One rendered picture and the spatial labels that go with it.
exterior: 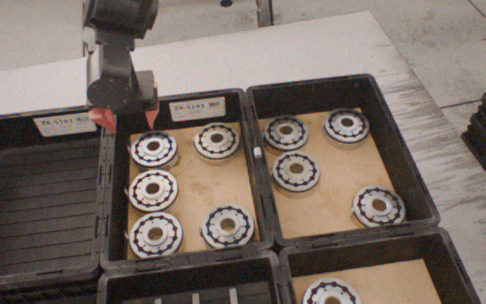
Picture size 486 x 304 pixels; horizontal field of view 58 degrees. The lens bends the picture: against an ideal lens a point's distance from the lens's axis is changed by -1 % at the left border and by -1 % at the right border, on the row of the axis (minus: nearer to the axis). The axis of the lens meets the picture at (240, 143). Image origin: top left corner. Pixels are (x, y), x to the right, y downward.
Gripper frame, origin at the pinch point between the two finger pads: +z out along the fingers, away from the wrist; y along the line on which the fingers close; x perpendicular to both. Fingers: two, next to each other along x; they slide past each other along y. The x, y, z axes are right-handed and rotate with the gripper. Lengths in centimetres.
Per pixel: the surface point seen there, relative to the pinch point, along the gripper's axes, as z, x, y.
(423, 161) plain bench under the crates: 36, 8, 67
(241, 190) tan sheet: 23.3, -1.3, 18.4
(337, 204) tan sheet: 23.0, -7.8, 37.5
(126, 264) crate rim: 13.1, -19.1, -3.6
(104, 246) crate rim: 13.3, -15.2, -7.4
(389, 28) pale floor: 108, 151, 128
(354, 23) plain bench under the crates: 37, 68, 67
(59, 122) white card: 16.8, 18.6, -20.0
